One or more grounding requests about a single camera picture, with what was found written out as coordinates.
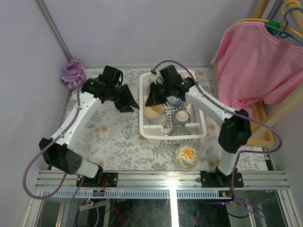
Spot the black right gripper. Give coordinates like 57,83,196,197
146,81,172,107

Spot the yellow rimmed bottom bowl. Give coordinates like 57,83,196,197
143,105,164,119

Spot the purple striped bowl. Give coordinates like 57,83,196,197
171,110,191,126

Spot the white plastic dish rack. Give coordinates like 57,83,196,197
139,72,206,144

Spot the orange flower pattern bowl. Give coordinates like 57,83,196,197
174,146,200,171

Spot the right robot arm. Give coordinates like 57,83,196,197
145,65,251,187

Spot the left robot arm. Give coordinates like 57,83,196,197
39,66,139,187

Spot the floral table mat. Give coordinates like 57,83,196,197
73,68,268,171

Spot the purple folded cloth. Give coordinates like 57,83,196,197
60,60,87,90

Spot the pink t-shirt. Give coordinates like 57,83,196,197
212,21,303,108

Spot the green clothes hanger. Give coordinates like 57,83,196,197
265,7,303,38

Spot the yellow clothes hanger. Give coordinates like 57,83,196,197
234,0,303,46

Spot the wooden hanging rod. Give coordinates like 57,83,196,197
283,0,303,34

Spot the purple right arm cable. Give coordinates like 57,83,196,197
151,60,284,218

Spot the aluminium mounting rail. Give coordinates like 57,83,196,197
35,170,290,190

